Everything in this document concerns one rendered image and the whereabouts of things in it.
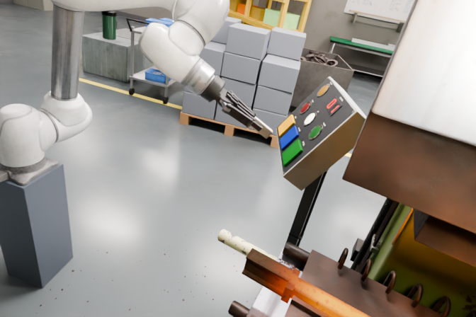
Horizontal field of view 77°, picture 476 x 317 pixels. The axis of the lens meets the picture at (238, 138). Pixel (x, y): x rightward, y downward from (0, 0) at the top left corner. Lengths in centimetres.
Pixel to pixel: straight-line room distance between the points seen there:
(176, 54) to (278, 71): 212
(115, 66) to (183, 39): 355
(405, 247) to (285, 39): 269
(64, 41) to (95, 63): 318
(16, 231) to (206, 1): 126
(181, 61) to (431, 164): 63
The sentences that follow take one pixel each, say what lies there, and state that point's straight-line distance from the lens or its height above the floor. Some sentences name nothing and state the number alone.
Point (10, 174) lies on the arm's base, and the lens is 147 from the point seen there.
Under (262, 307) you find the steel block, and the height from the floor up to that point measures 91.
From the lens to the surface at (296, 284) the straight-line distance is 58.
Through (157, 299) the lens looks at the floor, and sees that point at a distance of 173.
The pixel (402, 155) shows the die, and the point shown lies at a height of 132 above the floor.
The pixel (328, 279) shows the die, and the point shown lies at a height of 99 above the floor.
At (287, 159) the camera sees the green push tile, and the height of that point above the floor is 99.
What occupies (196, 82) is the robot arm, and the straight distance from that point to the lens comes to 82.
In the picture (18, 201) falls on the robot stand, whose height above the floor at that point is 52.
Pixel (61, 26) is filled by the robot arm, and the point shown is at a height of 118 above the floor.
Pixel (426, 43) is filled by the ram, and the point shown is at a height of 143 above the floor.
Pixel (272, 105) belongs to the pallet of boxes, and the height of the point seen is 44.
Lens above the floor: 144
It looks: 27 degrees down
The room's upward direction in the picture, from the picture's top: 11 degrees clockwise
